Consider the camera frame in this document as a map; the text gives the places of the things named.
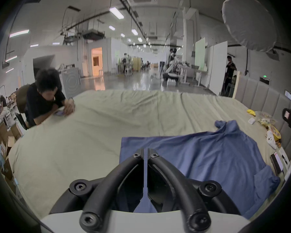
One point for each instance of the brown office chair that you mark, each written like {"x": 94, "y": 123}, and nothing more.
{"x": 21, "y": 98}

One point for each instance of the white robot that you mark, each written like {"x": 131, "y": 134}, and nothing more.
{"x": 173, "y": 64}

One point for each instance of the grey padded headboard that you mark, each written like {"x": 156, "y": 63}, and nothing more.
{"x": 262, "y": 98}

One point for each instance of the small yellow packet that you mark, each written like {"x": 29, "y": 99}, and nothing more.
{"x": 251, "y": 112}

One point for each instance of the grey washing machine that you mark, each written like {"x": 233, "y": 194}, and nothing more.
{"x": 71, "y": 81}

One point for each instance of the white card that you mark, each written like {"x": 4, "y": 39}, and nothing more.
{"x": 282, "y": 155}

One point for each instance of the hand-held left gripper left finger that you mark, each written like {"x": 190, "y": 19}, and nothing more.
{"x": 116, "y": 183}

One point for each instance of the white studio softbox lamp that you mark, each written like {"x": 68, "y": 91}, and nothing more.
{"x": 248, "y": 20}

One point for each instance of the clear bag of yellow snacks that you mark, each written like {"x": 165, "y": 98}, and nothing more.
{"x": 266, "y": 120}

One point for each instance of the yellow snack bag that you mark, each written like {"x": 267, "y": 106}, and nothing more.
{"x": 275, "y": 131}

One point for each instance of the white plush toy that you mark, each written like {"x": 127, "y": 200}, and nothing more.
{"x": 271, "y": 139}

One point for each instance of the dark blue shirt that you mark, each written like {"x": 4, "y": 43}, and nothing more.
{"x": 208, "y": 154}

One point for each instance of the pile of cartons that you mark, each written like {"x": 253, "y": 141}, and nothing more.
{"x": 4, "y": 139}

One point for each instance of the group of people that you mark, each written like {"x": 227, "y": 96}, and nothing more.
{"x": 126, "y": 64}

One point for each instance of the small white box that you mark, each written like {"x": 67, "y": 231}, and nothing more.
{"x": 251, "y": 120}

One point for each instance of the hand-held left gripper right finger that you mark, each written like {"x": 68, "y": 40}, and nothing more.
{"x": 174, "y": 183}

